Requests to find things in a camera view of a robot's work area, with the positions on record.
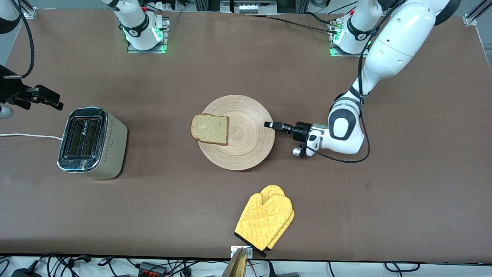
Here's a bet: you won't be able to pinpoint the round wooden plate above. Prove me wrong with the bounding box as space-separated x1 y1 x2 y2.
197 95 275 171

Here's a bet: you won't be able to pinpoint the brown bread slice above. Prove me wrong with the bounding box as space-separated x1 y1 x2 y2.
190 113 229 146

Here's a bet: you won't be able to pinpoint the chrome two-slot toaster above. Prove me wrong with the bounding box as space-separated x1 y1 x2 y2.
57 106 128 180

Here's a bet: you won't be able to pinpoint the yellow quilted oven mitt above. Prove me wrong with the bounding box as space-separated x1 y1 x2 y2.
234 192 293 253
260 185 296 258

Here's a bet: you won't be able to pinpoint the white power strip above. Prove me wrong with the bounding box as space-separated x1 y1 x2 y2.
233 0 277 15

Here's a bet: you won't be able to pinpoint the black plug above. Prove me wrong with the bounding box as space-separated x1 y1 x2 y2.
267 262 300 277

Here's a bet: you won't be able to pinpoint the gold metal bar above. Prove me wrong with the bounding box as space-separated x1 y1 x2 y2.
221 247 247 277

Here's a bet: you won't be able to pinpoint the orange black connector box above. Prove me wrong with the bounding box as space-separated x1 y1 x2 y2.
138 262 168 276

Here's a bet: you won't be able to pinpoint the white toaster power cord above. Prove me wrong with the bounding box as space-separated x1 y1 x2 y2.
0 133 63 141

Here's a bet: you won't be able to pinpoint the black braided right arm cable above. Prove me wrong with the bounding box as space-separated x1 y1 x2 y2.
10 0 35 79

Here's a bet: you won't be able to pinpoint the aluminium frame corner post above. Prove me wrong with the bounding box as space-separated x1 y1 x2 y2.
463 0 492 27
15 0 37 19

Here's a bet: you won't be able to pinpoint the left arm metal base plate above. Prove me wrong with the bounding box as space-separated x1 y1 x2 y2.
329 19 371 58

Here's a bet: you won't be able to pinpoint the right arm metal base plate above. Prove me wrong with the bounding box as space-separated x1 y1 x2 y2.
127 17 167 54

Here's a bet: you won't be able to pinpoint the long black table cable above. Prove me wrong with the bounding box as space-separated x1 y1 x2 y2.
246 14 339 33

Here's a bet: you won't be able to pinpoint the silver metal bracket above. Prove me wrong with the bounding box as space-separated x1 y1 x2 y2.
231 245 253 259

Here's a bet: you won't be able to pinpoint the tangled black cables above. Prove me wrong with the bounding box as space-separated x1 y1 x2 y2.
38 253 93 277

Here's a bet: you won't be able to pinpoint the looped black cable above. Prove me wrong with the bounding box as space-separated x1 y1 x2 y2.
384 261 420 272

